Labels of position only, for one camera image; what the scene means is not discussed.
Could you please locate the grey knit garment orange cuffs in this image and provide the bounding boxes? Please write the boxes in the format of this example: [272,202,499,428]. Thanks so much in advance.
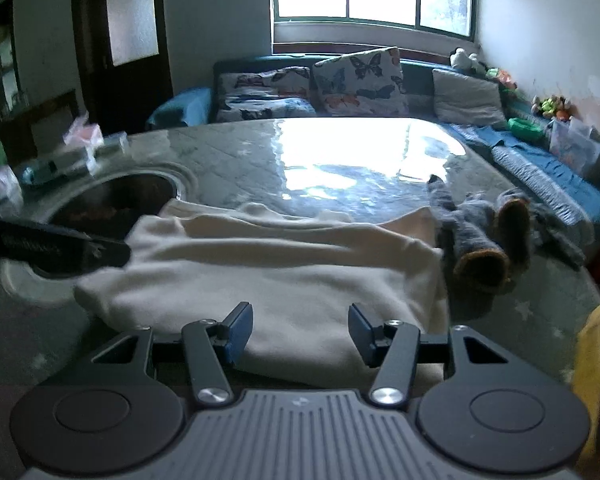
[426,174,587,297]

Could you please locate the butterfly print pillow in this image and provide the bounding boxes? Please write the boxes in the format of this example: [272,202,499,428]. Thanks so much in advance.
[219,67,313,97]
[311,46,410,117]
[216,87,317,122]

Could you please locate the white plush toy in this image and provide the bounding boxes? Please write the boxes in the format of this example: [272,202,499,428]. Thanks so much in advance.
[450,47,489,74]

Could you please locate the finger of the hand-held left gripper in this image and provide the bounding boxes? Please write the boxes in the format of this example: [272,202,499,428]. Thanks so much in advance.
[86,235,132,274]

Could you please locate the yellow cloth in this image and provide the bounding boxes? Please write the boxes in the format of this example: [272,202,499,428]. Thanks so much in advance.
[569,304,600,480]

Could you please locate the dark wooden cabinet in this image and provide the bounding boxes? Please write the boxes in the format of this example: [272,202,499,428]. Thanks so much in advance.
[0,0,79,171]

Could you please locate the round metal table basin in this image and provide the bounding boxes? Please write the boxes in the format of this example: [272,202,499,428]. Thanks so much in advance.
[0,167,199,307]

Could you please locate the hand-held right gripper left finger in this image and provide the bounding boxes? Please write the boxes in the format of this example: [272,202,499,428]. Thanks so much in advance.
[91,301,255,407]

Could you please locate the clear storage box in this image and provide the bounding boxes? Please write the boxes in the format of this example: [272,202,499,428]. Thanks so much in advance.
[549,119,600,177]

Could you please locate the green card box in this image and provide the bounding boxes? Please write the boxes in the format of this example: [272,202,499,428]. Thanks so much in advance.
[95,132,131,159]

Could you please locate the blue sofa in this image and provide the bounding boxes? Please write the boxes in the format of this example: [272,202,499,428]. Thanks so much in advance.
[146,52,600,261]

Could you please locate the colourful plush toys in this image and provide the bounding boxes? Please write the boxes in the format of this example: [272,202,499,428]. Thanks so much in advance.
[530,94,574,122]

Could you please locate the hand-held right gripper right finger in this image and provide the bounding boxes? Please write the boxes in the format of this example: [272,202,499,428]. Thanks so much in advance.
[347,302,511,407]

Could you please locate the orange green plush toy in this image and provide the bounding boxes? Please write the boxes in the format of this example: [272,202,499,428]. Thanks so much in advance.
[485,66,519,92]

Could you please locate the dark wooden door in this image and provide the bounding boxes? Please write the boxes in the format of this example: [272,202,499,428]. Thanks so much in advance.
[72,0,176,134]

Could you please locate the white box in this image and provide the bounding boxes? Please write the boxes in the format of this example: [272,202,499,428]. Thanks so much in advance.
[55,147,99,177]

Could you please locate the cream sweater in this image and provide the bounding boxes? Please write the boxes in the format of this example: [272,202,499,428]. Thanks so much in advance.
[75,199,451,386]

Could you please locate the clear plastic box red contents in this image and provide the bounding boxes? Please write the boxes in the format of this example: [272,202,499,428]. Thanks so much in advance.
[62,112,104,149]

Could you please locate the grey cushion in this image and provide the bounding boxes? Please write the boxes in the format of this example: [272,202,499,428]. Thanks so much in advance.
[431,67,508,128]

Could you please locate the grey quilted blanket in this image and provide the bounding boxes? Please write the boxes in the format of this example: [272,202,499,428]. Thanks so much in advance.
[489,144,597,246]

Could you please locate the teal tray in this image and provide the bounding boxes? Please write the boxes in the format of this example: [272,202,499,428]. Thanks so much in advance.
[22,160,62,187]

